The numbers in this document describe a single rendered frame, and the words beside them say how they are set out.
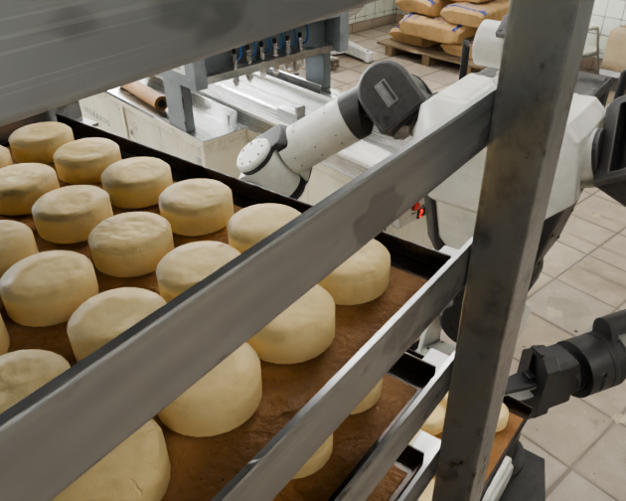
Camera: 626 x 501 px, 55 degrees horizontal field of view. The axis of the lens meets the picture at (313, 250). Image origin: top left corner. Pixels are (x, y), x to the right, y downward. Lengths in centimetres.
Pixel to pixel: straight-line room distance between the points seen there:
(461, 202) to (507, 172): 68
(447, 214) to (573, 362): 30
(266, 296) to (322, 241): 3
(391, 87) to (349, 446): 78
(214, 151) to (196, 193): 184
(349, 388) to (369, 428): 12
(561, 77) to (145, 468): 24
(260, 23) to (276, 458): 16
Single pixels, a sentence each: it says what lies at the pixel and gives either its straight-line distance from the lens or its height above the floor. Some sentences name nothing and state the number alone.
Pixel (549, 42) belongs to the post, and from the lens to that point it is 30.
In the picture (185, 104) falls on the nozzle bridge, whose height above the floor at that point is 95.
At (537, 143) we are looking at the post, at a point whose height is 158.
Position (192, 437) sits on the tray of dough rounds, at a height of 149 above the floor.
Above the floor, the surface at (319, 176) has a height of 79.
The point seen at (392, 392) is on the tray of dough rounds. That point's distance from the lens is 42.
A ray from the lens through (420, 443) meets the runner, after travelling 51.
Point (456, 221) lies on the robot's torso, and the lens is 104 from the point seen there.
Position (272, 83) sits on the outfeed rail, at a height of 89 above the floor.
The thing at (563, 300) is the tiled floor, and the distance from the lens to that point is 294.
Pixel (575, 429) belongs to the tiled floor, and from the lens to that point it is 239.
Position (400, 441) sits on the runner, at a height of 141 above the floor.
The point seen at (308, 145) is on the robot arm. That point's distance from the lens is 114.
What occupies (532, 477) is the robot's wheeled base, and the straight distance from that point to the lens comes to 199.
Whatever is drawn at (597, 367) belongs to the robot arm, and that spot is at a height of 107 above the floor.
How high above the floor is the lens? 171
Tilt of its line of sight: 34 degrees down
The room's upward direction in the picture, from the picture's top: 1 degrees counter-clockwise
